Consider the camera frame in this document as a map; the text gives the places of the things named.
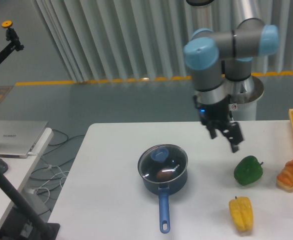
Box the silver laptop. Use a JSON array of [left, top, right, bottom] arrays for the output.
[[0, 120, 48, 159]]

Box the glass pot lid blue knob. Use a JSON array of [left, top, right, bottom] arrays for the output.
[[137, 144, 188, 183]]

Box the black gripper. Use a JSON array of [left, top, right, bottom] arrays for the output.
[[193, 95, 244, 153]]

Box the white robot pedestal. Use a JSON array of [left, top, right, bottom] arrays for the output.
[[223, 75, 264, 121]]

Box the blue saucepan with handle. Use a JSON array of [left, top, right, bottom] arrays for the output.
[[139, 168, 188, 234]]

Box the yellow bell pepper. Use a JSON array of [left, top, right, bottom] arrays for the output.
[[228, 196, 254, 232]]

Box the white side table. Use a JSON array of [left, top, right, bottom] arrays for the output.
[[0, 127, 54, 224]]

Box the orange croissant bread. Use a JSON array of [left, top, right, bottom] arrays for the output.
[[276, 160, 293, 192]]

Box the black floor cable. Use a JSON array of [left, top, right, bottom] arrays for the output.
[[28, 128, 86, 216]]

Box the brown egg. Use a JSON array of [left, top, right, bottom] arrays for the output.
[[156, 168, 173, 182]]

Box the black tripod pole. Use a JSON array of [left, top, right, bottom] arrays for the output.
[[0, 172, 61, 240]]

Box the green bell pepper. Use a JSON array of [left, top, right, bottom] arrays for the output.
[[233, 155, 264, 186]]

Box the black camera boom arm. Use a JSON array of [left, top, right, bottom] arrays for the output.
[[0, 20, 25, 64]]

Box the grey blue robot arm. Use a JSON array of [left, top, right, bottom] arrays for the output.
[[183, 0, 280, 153]]

